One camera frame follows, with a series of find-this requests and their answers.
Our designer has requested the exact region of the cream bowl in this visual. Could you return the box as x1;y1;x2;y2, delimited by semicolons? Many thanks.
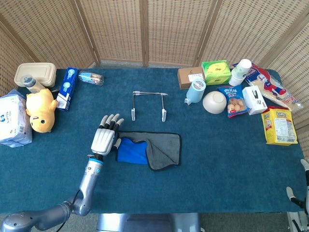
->
202;90;227;115

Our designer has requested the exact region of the grey and blue towel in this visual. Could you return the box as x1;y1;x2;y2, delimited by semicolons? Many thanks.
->
115;131;182;172

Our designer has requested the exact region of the red and blue noodle bag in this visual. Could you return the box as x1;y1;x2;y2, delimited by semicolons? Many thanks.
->
233;63;304;112

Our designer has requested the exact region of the light blue cylindrical cup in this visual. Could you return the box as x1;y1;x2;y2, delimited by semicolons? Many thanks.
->
184;78;207;106

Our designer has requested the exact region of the clear bottle with blue label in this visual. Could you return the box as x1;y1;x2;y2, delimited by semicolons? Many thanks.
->
78;71;105;87

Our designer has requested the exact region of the yellow plush toy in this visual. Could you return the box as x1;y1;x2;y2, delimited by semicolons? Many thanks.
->
25;88;58;133

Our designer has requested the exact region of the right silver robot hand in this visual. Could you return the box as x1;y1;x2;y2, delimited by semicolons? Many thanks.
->
286;159;309;211

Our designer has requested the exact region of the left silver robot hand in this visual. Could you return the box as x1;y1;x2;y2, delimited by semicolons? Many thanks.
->
90;113;125;156

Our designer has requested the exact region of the beige lunch box stack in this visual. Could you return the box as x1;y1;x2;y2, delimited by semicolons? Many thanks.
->
14;62;57;88

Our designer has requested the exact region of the wicker folding screen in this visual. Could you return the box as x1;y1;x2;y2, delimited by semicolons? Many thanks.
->
0;0;309;148

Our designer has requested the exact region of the teal table carpet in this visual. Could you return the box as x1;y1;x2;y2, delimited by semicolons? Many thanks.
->
0;67;309;215

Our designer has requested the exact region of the white and blue tissue pack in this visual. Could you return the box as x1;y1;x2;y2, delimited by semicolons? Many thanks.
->
0;88;33;148

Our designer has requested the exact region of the yellow snack bag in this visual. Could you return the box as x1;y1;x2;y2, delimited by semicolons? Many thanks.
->
261;106;299;146

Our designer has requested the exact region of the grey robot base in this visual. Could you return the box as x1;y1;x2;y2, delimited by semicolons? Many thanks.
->
96;213;201;232

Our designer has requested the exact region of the metal rack with white feet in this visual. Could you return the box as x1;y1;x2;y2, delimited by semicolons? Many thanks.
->
131;90;169;122

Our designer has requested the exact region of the blue toothpaste box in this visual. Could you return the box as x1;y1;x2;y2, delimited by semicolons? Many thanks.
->
56;67;80;112

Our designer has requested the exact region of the blue cookie snack bag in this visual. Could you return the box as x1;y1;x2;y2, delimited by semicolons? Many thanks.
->
217;85;251;119

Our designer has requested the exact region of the brown cardboard box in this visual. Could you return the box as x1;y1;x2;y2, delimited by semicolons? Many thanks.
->
177;67;206;90

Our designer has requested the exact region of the beige bottle with grey cap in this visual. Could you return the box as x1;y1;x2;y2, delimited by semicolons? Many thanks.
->
22;75;46;94

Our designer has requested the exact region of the white stapler box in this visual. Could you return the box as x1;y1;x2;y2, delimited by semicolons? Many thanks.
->
241;86;267;116

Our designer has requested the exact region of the green tissue pack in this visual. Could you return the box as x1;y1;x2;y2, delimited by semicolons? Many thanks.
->
201;59;232;86

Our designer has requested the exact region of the stack of paper cups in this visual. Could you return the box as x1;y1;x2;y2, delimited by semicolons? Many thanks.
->
228;58;253;87

